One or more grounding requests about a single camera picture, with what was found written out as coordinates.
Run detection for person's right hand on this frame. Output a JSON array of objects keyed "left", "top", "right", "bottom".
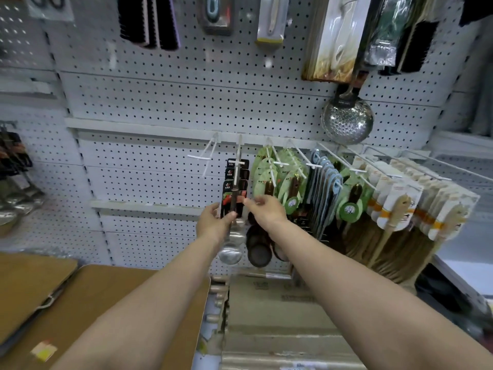
[{"left": 243, "top": 194, "right": 288, "bottom": 232}]

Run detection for person's left hand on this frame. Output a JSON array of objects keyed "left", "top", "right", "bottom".
[{"left": 196, "top": 203, "right": 238, "bottom": 244}]

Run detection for steel ladle with black card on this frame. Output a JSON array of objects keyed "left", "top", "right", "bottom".
[{"left": 218, "top": 150, "right": 248, "bottom": 266}]

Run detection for person's left forearm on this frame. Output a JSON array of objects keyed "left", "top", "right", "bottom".
[{"left": 50, "top": 232, "right": 219, "bottom": 370}]

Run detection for person's right forearm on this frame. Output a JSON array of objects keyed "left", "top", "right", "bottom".
[{"left": 267, "top": 219, "right": 493, "bottom": 370}]

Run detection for hanging steel ladles black cards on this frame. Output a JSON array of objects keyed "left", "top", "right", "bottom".
[{"left": 224, "top": 158, "right": 250, "bottom": 218}]

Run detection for dark wooden ladles green cards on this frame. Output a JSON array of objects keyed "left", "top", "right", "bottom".
[{"left": 246, "top": 146, "right": 309, "bottom": 268}]

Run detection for empty white peg hook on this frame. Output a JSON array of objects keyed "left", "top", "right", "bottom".
[{"left": 187, "top": 132, "right": 221, "bottom": 178}]

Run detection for row of blue silicone spatulas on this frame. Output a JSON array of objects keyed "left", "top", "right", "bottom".
[{"left": 306, "top": 149, "right": 344, "bottom": 240}]

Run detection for wooden rolling pins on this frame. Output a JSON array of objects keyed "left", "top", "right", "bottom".
[{"left": 207, "top": 276, "right": 232, "bottom": 343}]

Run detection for wooden spoon round green card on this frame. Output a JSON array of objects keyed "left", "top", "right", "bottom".
[{"left": 337, "top": 171, "right": 375, "bottom": 228}]

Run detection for stack of cardboard boxes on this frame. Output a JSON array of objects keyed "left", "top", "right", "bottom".
[{"left": 220, "top": 273, "right": 368, "bottom": 370}]

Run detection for steel perforated skimmer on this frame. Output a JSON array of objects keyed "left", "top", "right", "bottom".
[{"left": 320, "top": 82, "right": 375, "bottom": 145}]

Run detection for large wooden cutting board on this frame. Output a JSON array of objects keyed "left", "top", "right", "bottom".
[{"left": 0, "top": 264, "right": 211, "bottom": 370}]

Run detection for row of wooden spatulas white cards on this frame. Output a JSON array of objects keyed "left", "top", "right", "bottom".
[{"left": 345, "top": 154, "right": 481, "bottom": 283}]

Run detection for white knife in box pack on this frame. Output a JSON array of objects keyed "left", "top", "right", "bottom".
[{"left": 301, "top": 0, "right": 373, "bottom": 84}]

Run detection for white peeler yellow card pack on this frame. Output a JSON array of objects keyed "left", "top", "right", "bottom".
[{"left": 256, "top": 0, "right": 290, "bottom": 45}]

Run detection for grey peeler in blister pack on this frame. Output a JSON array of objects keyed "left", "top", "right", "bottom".
[{"left": 197, "top": 0, "right": 235, "bottom": 36}]

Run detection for black brushes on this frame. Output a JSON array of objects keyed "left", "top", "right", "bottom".
[{"left": 117, "top": 0, "right": 180, "bottom": 51}]

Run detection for small wooden cutting board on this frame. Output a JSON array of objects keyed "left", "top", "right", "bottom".
[{"left": 0, "top": 252, "right": 79, "bottom": 345}]

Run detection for green utensil in clear bag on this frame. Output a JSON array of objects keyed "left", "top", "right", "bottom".
[{"left": 364, "top": 0, "right": 404, "bottom": 68}]

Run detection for white shelf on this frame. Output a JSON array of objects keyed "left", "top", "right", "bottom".
[{"left": 431, "top": 253, "right": 493, "bottom": 305}]

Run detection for yellow price label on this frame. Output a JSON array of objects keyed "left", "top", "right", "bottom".
[{"left": 30, "top": 340, "right": 58, "bottom": 362}]

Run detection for scissors pack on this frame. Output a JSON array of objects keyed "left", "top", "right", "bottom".
[{"left": 25, "top": 0, "right": 74, "bottom": 22}]

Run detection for black hanging item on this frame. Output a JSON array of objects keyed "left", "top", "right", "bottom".
[{"left": 458, "top": 0, "right": 493, "bottom": 27}]

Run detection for hanging steel ladles dark handles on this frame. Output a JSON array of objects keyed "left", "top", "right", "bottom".
[{"left": 0, "top": 121, "right": 46, "bottom": 232}]

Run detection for black brush wooden handle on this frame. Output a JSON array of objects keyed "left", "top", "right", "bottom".
[{"left": 379, "top": 0, "right": 440, "bottom": 77}]

